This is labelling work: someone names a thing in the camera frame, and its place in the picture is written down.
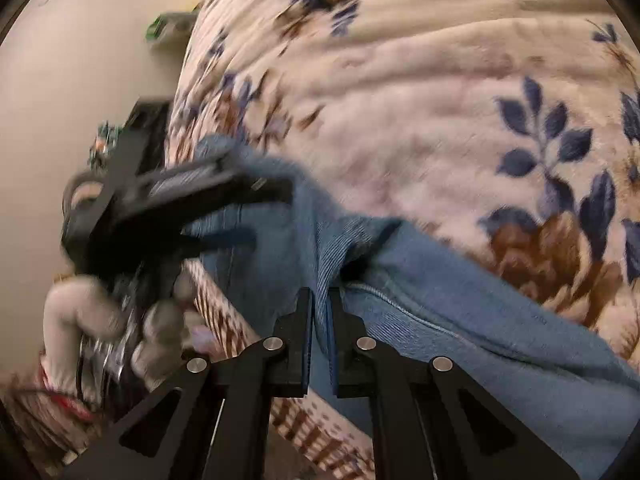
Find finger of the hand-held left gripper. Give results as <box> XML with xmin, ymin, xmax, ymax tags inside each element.
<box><xmin>145</xmin><ymin>157</ymin><xmax>295</xmax><ymax>217</ymax></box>
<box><xmin>177</xmin><ymin>227</ymin><xmax>258</xmax><ymax>253</ymax></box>

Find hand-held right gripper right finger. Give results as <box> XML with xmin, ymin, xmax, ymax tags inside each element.
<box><xmin>326</xmin><ymin>287</ymin><xmax>581</xmax><ymax>480</ymax></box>

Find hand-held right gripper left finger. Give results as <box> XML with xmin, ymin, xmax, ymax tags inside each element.
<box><xmin>60</xmin><ymin>287</ymin><xmax>315</xmax><ymax>480</ymax></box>

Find blue denim pants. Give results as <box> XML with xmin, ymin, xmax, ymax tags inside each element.
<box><xmin>182</xmin><ymin>135</ymin><xmax>640</xmax><ymax>480</ymax></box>

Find person's left forearm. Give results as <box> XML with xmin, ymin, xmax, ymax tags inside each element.
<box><xmin>0</xmin><ymin>352</ymin><xmax>106</xmax><ymax>461</ymax></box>

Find person's left hand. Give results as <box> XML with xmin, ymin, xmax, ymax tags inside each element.
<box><xmin>42</xmin><ymin>272</ymin><xmax>213</xmax><ymax>396</ymax></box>

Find plastic bag with green box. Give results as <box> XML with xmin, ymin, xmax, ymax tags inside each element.
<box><xmin>145</xmin><ymin>10</ymin><xmax>198</xmax><ymax>45</ymax></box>

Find floral blanket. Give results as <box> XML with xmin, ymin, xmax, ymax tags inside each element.
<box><xmin>164</xmin><ymin>0</ymin><xmax>640</xmax><ymax>480</ymax></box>

